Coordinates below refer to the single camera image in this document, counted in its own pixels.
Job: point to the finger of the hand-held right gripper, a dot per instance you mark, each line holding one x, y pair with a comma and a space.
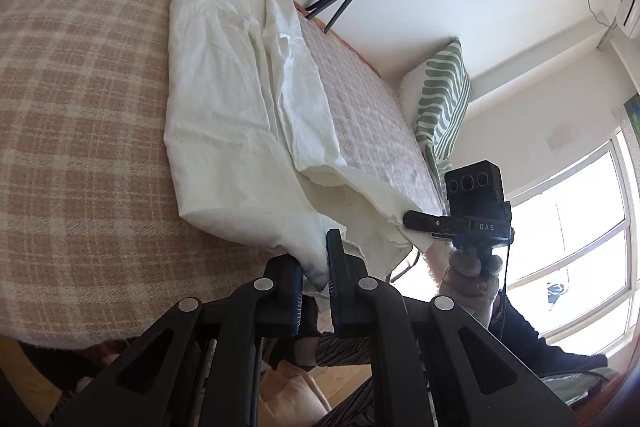
420, 221

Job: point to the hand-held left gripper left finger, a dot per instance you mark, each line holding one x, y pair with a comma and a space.
295, 302

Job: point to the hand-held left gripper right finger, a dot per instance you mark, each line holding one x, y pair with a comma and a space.
334, 287

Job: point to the white long-sleeved shirt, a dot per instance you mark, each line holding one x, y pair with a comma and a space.
220, 107

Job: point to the person's right forearm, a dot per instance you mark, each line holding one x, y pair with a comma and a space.
525, 337

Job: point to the person's right hand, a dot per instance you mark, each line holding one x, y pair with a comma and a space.
470, 292

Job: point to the person's striped trousers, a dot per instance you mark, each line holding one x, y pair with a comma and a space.
345, 352

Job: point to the beige cushion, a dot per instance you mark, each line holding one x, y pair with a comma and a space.
290, 392

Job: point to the white framed window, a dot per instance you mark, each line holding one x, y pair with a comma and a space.
565, 207

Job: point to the green striped pillow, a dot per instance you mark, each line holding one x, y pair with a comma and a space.
440, 107

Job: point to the white air conditioner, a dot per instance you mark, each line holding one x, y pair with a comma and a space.
627, 14

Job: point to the beige plaid blanket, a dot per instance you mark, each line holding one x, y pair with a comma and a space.
75, 132

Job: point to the white wall plate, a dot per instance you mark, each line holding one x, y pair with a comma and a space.
564, 137

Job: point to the green wall picture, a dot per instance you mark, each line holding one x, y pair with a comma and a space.
633, 117

